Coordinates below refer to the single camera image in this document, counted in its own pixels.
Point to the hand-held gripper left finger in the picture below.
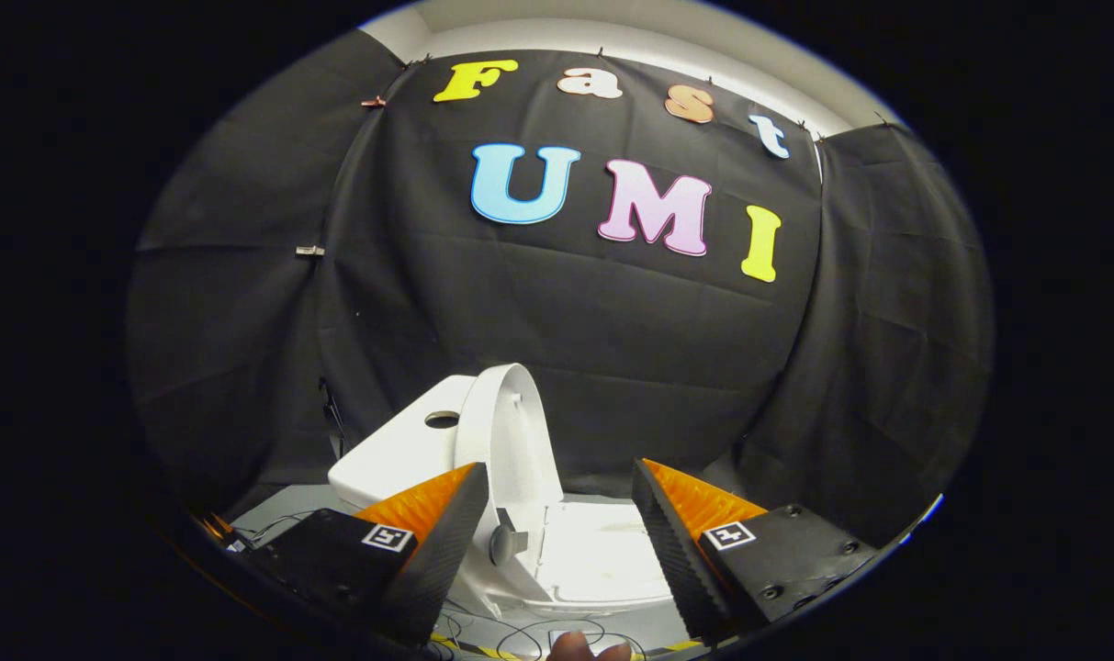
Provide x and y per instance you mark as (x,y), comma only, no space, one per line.
(446,551)

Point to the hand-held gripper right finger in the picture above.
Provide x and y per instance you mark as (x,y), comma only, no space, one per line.
(669,551)

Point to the white toilet tank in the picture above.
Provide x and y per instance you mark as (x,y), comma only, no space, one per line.
(400,450)

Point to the yellow black hazard tape strip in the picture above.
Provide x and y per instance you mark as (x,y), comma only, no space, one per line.
(469,648)

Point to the black backdrop cloth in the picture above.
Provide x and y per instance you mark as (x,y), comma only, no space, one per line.
(593,321)

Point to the silver cloth clip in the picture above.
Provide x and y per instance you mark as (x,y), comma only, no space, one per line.
(309,250)

